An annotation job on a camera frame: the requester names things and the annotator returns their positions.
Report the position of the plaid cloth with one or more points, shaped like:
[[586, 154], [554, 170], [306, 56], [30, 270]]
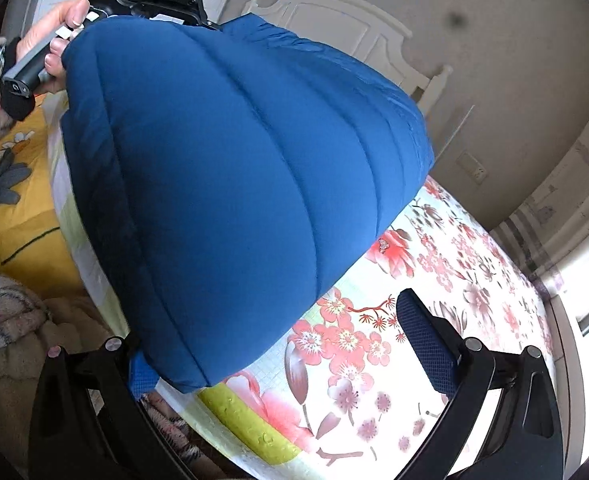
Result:
[[4, 307]]

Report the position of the white bed headboard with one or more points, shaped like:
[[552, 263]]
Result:
[[344, 25]]

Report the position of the floral bedsheet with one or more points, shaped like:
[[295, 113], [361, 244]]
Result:
[[399, 310]]

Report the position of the thin white rod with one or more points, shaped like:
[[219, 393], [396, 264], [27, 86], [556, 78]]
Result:
[[455, 131]]

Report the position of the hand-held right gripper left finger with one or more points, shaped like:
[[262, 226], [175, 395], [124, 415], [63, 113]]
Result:
[[142, 377]]

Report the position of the striped curtain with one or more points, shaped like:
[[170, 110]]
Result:
[[549, 220]]

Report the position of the person's left hand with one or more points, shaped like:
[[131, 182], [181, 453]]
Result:
[[44, 30]]

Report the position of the beige wall socket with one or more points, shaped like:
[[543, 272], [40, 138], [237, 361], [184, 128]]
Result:
[[473, 167]]

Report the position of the blue down jacket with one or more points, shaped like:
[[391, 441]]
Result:
[[234, 185]]

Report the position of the yellow printed cloth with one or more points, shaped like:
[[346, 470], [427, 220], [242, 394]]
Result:
[[19, 230]]

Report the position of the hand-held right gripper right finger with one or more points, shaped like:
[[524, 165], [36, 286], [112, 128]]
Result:
[[424, 345]]

